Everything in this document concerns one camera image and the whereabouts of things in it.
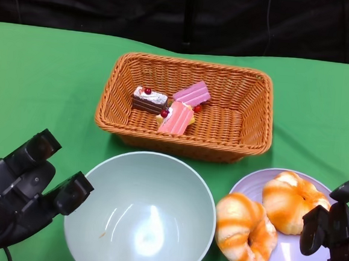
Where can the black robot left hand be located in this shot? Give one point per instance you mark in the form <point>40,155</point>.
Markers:
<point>5,208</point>

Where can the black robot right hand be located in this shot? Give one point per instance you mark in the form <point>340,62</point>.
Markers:
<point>341,234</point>

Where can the orange bread with torn top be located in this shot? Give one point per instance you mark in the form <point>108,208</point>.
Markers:
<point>289,203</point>

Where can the round orange striped bread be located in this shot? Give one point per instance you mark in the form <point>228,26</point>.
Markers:
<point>239,229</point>

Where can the pale grey bowl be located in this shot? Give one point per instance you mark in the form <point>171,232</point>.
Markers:
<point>140,218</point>

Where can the yellow cake slice with cream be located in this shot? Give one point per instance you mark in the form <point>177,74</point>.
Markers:
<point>160,119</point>

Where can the chocolate cake slice with cherry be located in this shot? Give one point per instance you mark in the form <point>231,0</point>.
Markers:
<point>149,101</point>

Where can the salmon pink striped cake slice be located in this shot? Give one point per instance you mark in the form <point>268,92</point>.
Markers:
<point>177,118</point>

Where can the magenta pink striped cake slice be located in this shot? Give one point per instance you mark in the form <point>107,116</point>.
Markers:
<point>192,94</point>

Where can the lavender plate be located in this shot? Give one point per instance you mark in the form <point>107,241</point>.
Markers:
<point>291,260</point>

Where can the orange wicker basket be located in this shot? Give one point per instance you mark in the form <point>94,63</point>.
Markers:
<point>229,125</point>

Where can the green tablecloth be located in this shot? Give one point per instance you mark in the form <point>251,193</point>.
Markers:
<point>45,81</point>

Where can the black backdrop curtain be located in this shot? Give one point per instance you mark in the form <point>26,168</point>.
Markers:
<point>112,4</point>

